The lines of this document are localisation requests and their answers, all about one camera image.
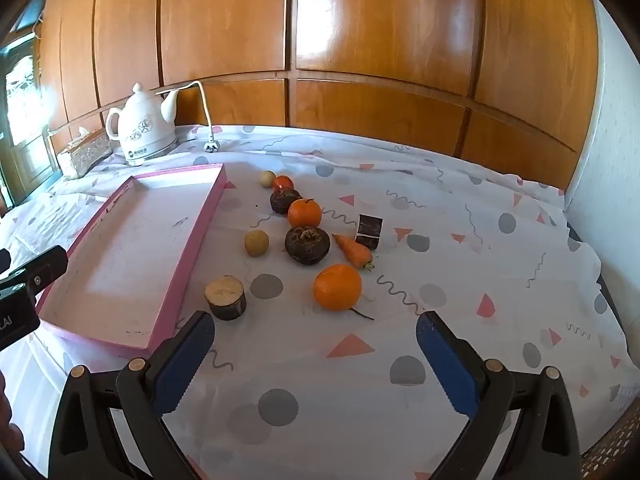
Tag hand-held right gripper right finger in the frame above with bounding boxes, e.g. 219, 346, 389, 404
416, 310, 583, 480

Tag long dark sugarcane piece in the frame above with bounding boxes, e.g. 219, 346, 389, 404
354, 214, 383, 251

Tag small mandarin orange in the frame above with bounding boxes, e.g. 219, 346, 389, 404
287, 198, 323, 229

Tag white power cord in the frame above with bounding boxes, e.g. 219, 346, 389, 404
152, 80, 222, 153

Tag wooden framed window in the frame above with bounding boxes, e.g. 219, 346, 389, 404
0, 0, 56, 211

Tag small water chestnut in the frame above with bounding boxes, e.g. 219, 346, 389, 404
270, 188, 303, 215

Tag pink shallow tray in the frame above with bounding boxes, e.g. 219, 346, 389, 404
37, 162, 228, 359

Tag woven rattan stool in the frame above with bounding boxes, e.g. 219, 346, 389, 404
580, 410, 640, 480

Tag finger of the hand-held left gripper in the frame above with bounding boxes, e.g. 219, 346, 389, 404
0, 245, 68, 306

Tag short sugarcane piece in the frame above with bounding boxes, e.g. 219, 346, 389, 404
203, 275, 247, 321

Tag white patterned sheet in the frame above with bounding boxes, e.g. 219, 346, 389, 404
0, 124, 628, 480

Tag small carrot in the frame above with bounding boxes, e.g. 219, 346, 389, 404
332, 233, 376, 272

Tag large mandarin orange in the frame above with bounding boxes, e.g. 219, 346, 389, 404
313, 264, 376, 322

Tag white ceramic electric kettle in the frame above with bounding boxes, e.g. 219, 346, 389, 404
105, 81, 180, 167

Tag wooden panelled headboard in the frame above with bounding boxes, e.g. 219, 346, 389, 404
37, 0, 601, 193

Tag large water chestnut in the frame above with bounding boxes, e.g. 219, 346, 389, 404
285, 226, 331, 266

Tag yellow rough longan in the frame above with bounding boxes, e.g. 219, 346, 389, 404
244, 229, 270, 258

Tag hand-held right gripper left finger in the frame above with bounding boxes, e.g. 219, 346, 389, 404
48, 310, 217, 480

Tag ornate beige tissue box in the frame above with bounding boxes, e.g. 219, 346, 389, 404
56, 126, 113, 180

